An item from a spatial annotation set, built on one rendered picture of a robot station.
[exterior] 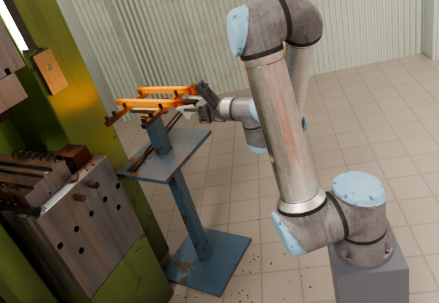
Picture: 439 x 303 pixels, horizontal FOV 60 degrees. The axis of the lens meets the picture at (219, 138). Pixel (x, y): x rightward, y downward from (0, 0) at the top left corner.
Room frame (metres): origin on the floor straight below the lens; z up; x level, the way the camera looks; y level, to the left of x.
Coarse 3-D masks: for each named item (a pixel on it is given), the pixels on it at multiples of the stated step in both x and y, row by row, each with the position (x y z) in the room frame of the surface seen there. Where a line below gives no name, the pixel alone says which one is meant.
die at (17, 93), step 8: (0, 80) 1.28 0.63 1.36; (8, 80) 1.30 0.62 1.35; (16, 80) 1.32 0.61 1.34; (0, 88) 1.27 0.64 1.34; (8, 88) 1.29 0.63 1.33; (16, 88) 1.31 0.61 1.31; (0, 96) 1.26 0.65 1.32; (8, 96) 1.28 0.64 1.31; (16, 96) 1.30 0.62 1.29; (24, 96) 1.32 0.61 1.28; (0, 104) 1.24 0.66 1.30; (8, 104) 1.26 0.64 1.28; (0, 112) 1.23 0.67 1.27
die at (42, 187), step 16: (0, 160) 1.48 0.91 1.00; (16, 160) 1.45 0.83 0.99; (32, 160) 1.41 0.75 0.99; (0, 176) 1.35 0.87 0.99; (16, 176) 1.31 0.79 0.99; (32, 176) 1.28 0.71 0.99; (48, 176) 1.26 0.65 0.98; (64, 176) 1.30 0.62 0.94; (16, 192) 1.21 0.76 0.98; (32, 192) 1.19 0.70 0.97; (48, 192) 1.23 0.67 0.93
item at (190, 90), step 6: (192, 84) 1.57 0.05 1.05; (138, 90) 1.74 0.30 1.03; (144, 90) 1.72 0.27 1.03; (150, 90) 1.70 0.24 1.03; (156, 90) 1.67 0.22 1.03; (162, 90) 1.65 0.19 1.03; (168, 90) 1.63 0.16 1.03; (180, 90) 1.59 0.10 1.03; (186, 90) 1.57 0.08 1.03; (192, 90) 1.56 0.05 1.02
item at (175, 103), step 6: (120, 102) 1.66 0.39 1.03; (126, 102) 1.63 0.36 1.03; (132, 102) 1.61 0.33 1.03; (138, 102) 1.59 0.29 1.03; (144, 102) 1.56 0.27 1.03; (150, 102) 1.54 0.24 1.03; (156, 102) 1.52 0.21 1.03; (162, 102) 1.50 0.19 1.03; (168, 102) 1.49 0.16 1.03; (174, 102) 1.45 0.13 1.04; (180, 102) 1.44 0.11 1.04; (186, 102) 1.42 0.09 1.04; (192, 102) 1.41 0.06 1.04
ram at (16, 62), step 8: (0, 24) 1.36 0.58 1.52; (0, 32) 1.35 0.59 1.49; (0, 40) 1.34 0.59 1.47; (8, 40) 1.36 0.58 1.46; (0, 48) 1.32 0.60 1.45; (8, 48) 1.35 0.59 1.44; (0, 56) 1.31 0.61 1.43; (8, 56) 1.34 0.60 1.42; (16, 56) 1.36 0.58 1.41; (0, 64) 1.30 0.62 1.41; (8, 64) 1.32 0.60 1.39; (16, 64) 1.34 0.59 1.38; (24, 64) 1.37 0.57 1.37; (0, 72) 1.29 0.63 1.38; (8, 72) 1.33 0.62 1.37
